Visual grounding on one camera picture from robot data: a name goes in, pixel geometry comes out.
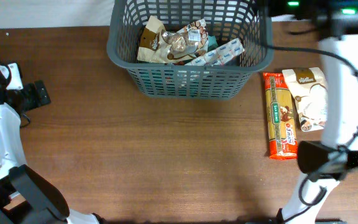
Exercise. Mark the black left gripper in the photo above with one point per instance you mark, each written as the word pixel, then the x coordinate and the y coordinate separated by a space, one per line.
pixel 38 94

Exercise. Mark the beige Pantree mushroom pouch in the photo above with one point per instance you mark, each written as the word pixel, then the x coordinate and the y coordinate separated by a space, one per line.
pixel 157 45

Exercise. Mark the teal tissue packet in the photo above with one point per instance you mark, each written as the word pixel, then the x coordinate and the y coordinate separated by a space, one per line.
pixel 212 43

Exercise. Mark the multicolour tissue pack strip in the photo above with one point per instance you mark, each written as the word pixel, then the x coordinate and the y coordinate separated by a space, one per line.
pixel 221 55

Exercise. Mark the San Remo spaghetti packet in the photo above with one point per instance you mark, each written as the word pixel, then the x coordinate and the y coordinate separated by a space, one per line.
pixel 282 138

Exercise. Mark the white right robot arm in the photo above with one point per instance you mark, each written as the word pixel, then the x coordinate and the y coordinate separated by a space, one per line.
pixel 324 164

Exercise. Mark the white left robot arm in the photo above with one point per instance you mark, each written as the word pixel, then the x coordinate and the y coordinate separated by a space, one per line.
pixel 25 196

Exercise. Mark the grey plastic basket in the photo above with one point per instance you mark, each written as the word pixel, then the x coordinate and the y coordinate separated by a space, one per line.
pixel 225 20

